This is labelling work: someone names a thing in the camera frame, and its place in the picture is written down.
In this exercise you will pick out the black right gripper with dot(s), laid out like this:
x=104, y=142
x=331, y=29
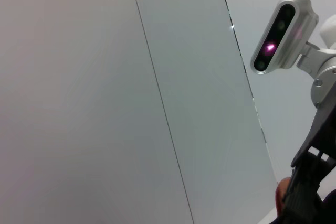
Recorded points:
x=317, y=134

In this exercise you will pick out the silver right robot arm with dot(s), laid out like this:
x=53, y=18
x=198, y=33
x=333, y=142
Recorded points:
x=325, y=77

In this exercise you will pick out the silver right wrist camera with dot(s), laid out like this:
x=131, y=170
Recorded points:
x=281, y=32

